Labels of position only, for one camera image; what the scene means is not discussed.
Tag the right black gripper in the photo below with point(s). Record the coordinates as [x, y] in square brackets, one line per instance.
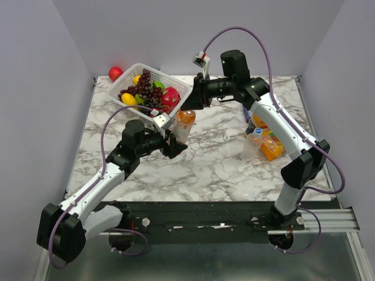
[194, 100]

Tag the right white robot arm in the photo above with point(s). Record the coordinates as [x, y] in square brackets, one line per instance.
[307, 154]

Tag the green apple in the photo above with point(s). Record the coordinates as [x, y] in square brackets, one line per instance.
[158, 84]

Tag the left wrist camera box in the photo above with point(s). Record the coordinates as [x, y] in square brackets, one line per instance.
[161, 126]

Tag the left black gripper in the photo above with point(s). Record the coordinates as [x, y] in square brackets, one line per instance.
[176, 147]

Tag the white plastic fruit basket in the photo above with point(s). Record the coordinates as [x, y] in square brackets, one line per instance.
[126, 80]

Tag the black grape bunch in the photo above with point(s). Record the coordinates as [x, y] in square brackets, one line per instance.
[148, 106]

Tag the blue toothpaste box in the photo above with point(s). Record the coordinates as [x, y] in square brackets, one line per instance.
[247, 114]

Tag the dark purple grape bunch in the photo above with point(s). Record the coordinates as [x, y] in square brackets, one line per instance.
[143, 90]

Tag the tall orange drink bottle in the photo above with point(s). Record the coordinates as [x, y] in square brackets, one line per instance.
[183, 124]

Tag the small orange juice bottle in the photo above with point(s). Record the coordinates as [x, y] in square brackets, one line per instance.
[255, 122]

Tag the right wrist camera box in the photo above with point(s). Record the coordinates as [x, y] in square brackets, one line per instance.
[200, 59]

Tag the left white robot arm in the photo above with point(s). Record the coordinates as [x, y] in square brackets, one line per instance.
[65, 228]

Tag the clear plastic bottle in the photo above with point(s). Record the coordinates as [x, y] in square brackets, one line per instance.
[251, 146]

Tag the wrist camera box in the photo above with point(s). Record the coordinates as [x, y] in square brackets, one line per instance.
[200, 59]
[161, 126]

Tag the yellow lemon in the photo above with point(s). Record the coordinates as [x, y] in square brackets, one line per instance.
[136, 79]

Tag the red apple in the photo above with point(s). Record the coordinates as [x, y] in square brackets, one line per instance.
[114, 73]

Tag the blue white bottle cap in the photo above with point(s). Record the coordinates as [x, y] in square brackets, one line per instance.
[257, 132]

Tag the orange snack bag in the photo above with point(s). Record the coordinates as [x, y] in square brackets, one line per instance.
[271, 147]

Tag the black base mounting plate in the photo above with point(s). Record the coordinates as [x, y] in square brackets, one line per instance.
[203, 222]

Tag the pink dragon fruit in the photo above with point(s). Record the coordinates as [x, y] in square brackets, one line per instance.
[170, 97]

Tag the aluminium frame rail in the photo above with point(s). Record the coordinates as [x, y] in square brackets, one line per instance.
[329, 221]

